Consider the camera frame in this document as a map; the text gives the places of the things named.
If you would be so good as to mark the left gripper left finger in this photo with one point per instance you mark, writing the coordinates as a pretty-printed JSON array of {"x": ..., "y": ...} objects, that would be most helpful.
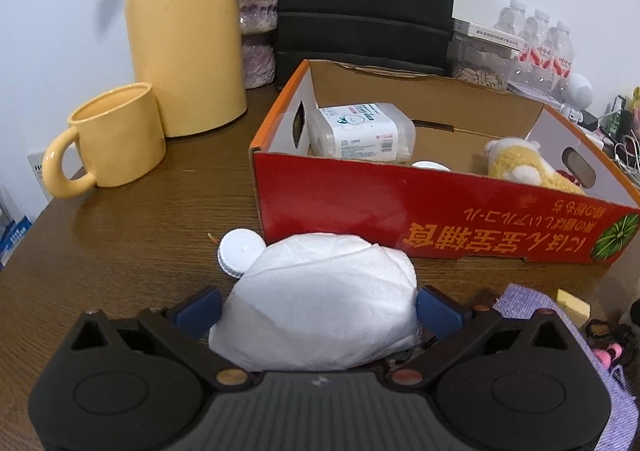
[{"x": 198, "y": 313}]

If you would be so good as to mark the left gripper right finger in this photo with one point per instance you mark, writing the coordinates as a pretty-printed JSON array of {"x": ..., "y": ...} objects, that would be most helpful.
[{"x": 438, "y": 313}]

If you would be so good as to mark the purple woven cloth pouch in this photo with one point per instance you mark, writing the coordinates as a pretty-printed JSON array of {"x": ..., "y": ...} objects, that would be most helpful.
[{"x": 620, "y": 432}]

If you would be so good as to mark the small white bottle cap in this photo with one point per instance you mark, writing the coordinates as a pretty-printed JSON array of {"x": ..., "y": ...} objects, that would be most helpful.
[{"x": 238, "y": 249}]

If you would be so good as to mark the white tissue wad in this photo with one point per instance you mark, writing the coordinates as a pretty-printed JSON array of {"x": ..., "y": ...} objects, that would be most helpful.
[{"x": 319, "y": 302}]

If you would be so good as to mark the white ribbed jar lid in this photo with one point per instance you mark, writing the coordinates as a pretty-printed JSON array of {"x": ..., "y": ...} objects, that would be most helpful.
[{"x": 430, "y": 165}]

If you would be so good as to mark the yellow white plush toy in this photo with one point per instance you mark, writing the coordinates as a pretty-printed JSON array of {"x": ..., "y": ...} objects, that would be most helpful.
[{"x": 518, "y": 160}]

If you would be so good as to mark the clear cotton swab box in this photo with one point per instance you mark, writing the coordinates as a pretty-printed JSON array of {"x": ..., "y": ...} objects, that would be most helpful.
[{"x": 373, "y": 132}]

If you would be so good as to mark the beige eraser block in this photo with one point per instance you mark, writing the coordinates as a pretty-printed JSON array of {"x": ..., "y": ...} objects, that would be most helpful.
[{"x": 577, "y": 310}]

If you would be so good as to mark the red cardboard box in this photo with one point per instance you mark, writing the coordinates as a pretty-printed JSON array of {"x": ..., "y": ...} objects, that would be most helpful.
[{"x": 437, "y": 214}]

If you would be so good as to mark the yellow ceramic mug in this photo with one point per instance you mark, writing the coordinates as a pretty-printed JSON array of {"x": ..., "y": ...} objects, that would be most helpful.
[{"x": 119, "y": 138}]

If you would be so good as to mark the blue white pamphlets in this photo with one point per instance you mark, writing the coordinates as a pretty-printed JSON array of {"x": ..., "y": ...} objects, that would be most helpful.
[{"x": 11, "y": 237}]

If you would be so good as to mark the white round robot toy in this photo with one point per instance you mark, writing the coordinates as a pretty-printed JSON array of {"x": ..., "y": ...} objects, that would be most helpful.
[{"x": 577, "y": 96}]

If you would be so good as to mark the clear seed container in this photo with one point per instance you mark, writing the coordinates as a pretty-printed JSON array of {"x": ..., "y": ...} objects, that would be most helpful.
[{"x": 482, "y": 55}]

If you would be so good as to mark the water bottle middle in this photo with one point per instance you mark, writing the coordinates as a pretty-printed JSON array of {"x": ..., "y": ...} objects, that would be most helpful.
[{"x": 533, "y": 56}]

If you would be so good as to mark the water bottle right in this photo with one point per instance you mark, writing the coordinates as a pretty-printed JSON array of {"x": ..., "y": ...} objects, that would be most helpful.
[{"x": 558, "y": 67}]

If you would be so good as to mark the yellow thermos jug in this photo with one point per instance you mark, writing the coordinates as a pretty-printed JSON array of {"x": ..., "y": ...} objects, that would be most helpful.
[{"x": 190, "y": 52}]

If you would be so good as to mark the knitted purple vase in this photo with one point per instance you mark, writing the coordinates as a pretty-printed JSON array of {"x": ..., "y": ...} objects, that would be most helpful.
[{"x": 258, "y": 24}]

